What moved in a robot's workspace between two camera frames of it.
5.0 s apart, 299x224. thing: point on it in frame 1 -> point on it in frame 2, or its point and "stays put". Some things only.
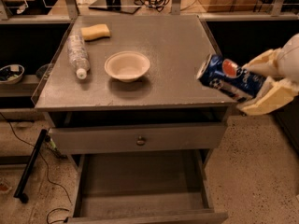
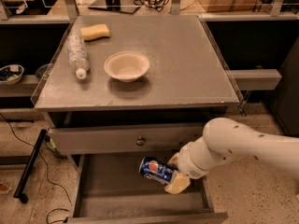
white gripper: (290, 61) -> (186, 163)
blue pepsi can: (229, 77) -> (157, 170)
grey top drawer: (136, 138) stays put
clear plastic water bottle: (78, 54) stays put
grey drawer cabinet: (121, 94) stays put
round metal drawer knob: (140, 141) stays put
